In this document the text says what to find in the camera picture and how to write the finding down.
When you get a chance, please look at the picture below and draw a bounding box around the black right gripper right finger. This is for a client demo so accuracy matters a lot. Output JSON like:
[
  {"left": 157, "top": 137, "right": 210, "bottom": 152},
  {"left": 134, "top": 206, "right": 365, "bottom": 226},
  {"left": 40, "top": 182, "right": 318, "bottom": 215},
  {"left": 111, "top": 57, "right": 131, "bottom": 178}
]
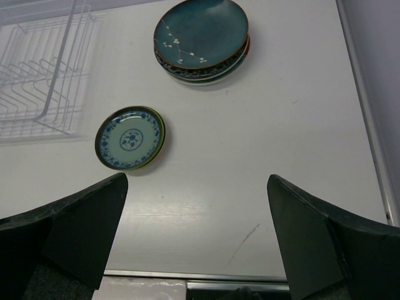
[{"left": 267, "top": 174, "right": 399, "bottom": 299}]

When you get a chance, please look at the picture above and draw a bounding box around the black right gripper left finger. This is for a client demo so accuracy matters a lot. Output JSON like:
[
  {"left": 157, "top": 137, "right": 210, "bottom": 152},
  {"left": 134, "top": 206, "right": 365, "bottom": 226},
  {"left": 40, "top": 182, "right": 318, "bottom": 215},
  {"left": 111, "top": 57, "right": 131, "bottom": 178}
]
[{"left": 1, "top": 172, "right": 128, "bottom": 299}]

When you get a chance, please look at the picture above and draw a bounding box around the dark green plate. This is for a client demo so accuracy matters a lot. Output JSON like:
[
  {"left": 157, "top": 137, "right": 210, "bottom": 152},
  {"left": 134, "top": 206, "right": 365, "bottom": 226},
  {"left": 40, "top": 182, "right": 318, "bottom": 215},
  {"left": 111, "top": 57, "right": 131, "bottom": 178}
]
[
  {"left": 94, "top": 106, "right": 152, "bottom": 171},
  {"left": 153, "top": 1, "right": 249, "bottom": 69}
]

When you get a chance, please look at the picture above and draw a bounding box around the blue white floral plate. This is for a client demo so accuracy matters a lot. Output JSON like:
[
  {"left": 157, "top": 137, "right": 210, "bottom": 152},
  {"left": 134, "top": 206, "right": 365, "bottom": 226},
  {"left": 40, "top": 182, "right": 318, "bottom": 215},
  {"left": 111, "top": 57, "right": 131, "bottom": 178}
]
[{"left": 154, "top": 35, "right": 251, "bottom": 81}]

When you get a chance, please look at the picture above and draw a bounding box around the lime green plate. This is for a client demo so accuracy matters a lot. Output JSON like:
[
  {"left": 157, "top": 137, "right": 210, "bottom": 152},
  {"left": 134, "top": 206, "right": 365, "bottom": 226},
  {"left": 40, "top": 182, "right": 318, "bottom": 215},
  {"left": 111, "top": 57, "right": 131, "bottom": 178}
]
[{"left": 131, "top": 106, "right": 166, "bottom": 170}]

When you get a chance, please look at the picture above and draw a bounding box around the clear wire dish rack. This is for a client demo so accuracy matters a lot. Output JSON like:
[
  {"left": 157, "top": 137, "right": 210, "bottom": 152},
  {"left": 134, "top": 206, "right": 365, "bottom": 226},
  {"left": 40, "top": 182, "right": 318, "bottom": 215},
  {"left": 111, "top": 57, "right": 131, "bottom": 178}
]
[{"left": 1, "top": 1, "right": 101, "bottom": 144}]

